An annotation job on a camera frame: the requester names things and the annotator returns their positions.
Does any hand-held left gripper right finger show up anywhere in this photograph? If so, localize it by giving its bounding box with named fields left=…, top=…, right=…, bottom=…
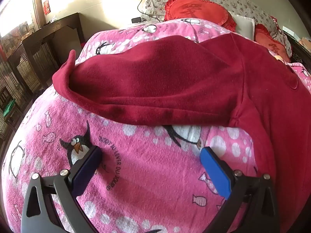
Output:
left=200, top=146, right=281, bottom=233

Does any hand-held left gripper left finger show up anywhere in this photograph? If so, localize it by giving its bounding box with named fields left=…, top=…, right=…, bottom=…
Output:
left=21, top=146, right=102, bottom=233

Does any dark red sweater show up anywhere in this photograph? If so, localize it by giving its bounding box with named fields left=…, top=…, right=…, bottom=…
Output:
left=52, top=33, right=311, bottom=226

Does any pink penguin print blanket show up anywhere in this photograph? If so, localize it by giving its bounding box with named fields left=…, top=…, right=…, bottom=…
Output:
left=0, top=18, right=311, bottom=233

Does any green tray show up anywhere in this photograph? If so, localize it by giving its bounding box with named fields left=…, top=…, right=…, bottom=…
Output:
left=2, top=99, right=16, bottom=117

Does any dark wooden cabinet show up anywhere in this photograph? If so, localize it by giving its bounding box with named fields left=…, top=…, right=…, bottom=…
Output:
left=0, top=12, right=85, bottom=139

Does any small red heart cushion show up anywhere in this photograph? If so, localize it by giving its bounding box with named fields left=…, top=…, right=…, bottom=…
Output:
left=254, top=24, right=291, bottom=62

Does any dark carved wooden headboard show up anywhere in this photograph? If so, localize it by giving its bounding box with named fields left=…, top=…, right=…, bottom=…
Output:
left=283, top=29, right=311, bottom=71

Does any white pillow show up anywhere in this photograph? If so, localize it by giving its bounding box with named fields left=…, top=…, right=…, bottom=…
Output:
left=231, top=14, right=255, bottom=39

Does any large red heart cushion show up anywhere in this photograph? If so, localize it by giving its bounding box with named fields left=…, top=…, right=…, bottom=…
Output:
left=164, top=0, right=237, bottom=32

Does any large floral pillow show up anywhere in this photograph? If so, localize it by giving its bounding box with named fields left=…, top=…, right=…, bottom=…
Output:
left=174, top=0, right=292, bottom=57

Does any window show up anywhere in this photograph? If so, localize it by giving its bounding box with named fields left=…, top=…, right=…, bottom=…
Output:
left=0, top=0, right=34, bottom=39

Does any black charging cable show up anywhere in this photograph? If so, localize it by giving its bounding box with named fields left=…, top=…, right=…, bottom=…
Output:
left=137, top=0, right=180, bottom=23

